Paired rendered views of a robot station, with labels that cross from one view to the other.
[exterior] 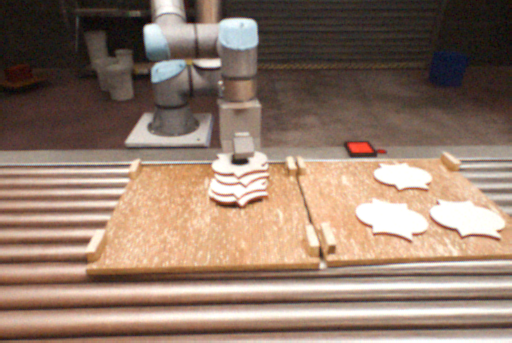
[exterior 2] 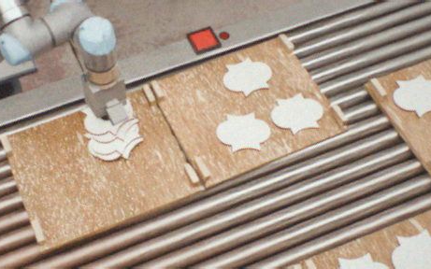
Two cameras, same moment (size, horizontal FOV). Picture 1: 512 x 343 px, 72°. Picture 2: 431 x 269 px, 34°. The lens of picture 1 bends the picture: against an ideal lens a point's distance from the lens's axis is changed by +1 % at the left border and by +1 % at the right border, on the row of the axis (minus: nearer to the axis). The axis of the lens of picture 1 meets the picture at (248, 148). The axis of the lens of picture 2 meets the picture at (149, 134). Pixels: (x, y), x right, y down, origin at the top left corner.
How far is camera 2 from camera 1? 1.10 m
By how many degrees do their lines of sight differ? 31
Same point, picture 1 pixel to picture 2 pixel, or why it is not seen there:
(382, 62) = not seen: outside the picture
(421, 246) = (266, 152)
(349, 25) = not seen: outside the picture
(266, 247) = (160, 190)
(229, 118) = (100, 96)
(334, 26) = not seen: outside the picture
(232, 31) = (97, 45)
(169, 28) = (26, 38)
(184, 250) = (102, 213)
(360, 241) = (224, 162)
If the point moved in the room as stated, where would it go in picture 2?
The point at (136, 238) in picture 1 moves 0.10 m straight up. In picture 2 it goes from (60, 215) to (53, 194)
